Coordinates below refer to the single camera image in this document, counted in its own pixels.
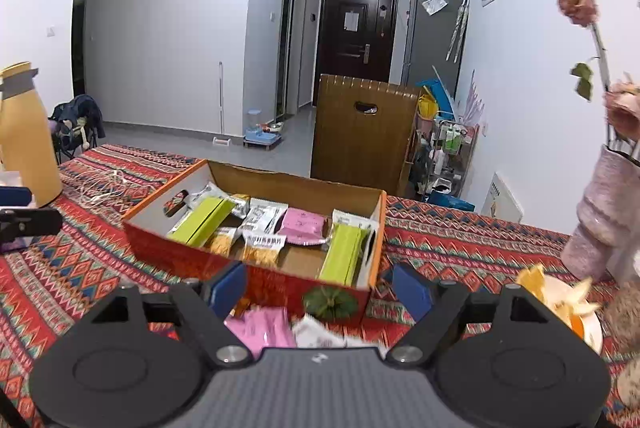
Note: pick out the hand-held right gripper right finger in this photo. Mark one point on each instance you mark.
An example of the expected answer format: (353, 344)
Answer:
(412, 290)

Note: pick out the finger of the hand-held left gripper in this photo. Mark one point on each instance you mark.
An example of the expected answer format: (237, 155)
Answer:
(15, 197)
(35, 223)

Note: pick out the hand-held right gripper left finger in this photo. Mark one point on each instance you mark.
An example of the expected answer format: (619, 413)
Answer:
(227, 288)

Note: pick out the white orange-print snack packet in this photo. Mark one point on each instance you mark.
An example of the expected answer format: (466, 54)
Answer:
(221, 243)
(262, 250)

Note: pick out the red cardboard box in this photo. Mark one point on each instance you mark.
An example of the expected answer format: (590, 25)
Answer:
(280, 290)

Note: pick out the pink snack packet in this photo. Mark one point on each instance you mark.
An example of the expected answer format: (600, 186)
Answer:
(302, 225)
(262, 330)

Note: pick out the long green snack packet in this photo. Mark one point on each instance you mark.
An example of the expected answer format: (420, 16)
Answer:
(342, 255)
(202, 220)

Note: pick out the white snack packet black print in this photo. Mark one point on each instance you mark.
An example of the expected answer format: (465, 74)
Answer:
(264, 215)

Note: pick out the yellow thermos jug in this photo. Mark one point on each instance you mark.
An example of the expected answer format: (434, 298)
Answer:
(27, 142)

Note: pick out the folding chair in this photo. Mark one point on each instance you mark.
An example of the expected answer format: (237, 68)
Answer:
(75, 147)

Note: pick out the dark blue jacket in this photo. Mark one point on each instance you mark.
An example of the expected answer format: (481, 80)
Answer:
(82, 115)

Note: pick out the plate of orange peels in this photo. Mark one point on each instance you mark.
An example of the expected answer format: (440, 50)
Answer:
(532, 283)

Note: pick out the white leaning board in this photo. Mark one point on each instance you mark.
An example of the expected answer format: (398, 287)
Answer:
(502, 198)

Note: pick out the storage cart with bottles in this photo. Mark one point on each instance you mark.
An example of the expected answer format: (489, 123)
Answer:
(445, 152)

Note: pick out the shallow round dish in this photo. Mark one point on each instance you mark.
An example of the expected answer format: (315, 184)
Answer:
(565, 303)

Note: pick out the blue pet water feeder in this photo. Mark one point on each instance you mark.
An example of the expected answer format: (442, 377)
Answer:
(262, 132)

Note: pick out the wooden chair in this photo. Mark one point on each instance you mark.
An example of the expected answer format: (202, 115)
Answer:
(360, 137)

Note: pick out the yellow bag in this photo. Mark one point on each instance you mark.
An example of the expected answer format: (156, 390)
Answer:
(428, 107)

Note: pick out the white mop pole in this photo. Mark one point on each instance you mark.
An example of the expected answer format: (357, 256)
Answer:
(220, 100)

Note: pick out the blue plastic object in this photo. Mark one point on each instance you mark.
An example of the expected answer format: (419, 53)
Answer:
(435, 92)

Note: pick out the pink textured vase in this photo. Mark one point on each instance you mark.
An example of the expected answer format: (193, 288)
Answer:
(600, 218)

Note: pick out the grey refrigerator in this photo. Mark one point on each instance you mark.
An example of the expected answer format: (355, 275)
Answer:
(430, 52)

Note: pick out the dark entrance door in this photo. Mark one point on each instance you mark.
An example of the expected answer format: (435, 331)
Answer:
(357, 42)

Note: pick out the folded hanging umbrella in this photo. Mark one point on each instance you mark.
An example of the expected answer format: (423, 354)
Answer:
(457, 27)

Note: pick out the clear plastic bag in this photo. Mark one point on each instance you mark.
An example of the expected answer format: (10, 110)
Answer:
(434, 2)

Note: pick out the lilac wall decoration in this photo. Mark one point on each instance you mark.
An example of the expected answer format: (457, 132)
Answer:
(474, 102)

